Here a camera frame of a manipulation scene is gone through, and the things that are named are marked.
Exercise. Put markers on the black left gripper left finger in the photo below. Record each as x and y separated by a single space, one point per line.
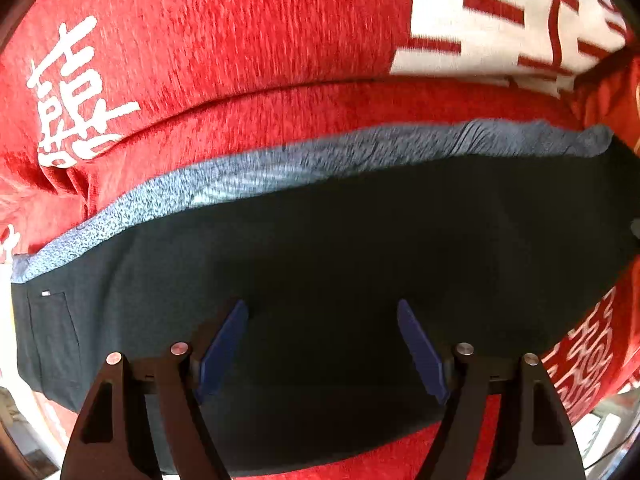
112 437

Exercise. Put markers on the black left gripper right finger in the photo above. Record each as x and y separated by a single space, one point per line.
534 438

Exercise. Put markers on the red plush wedding blanket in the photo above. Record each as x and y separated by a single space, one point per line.
46 203

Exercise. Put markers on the red plush wedding pillow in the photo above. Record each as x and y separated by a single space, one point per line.
79 76

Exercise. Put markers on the black and grey patterned pants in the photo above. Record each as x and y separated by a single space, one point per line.
500 234

